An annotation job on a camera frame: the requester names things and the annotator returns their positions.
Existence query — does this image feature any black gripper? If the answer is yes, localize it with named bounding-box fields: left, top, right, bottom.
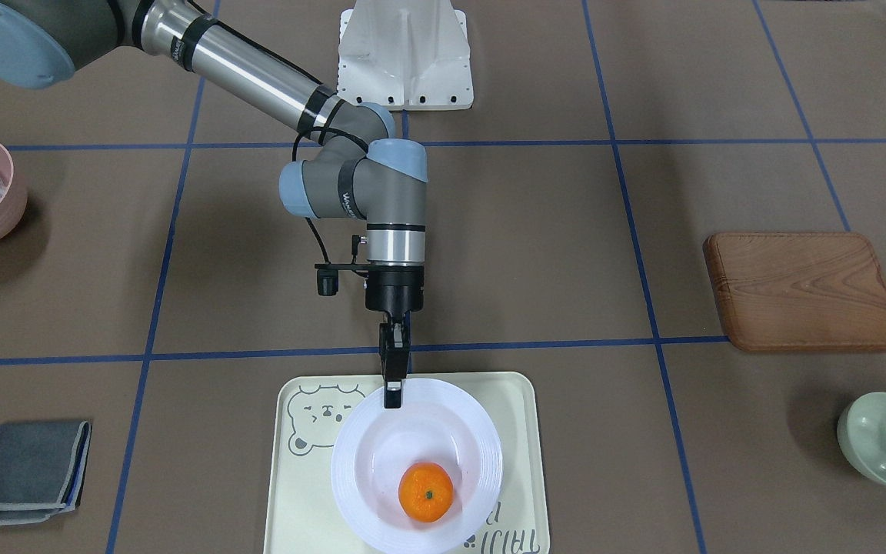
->
left=365, top=264, right=425, bottom=409

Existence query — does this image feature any white round plate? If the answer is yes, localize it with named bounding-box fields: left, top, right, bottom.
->
left=330, top=378, right=503, bottom=553

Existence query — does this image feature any orange fruit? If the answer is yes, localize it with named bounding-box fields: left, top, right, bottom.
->
left=397, top=462, right=455, bottom=523

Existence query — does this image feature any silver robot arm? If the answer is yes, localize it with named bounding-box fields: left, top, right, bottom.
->
left=0, top=1, right=428, bottom=408

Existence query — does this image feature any cream bear serving tray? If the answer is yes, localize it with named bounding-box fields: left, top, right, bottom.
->
left=263, top=372, right=551, bottom=553

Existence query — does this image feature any wooden cutting board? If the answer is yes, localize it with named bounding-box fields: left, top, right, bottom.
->
left=704, top=232, right=886, bottom=352

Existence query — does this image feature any folded grey cloth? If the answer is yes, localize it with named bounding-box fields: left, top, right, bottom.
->
left=0, top=419, right=92, bottom=527

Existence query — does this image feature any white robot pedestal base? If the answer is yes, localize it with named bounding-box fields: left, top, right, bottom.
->
left=335, top=1, right=475, bottom=110

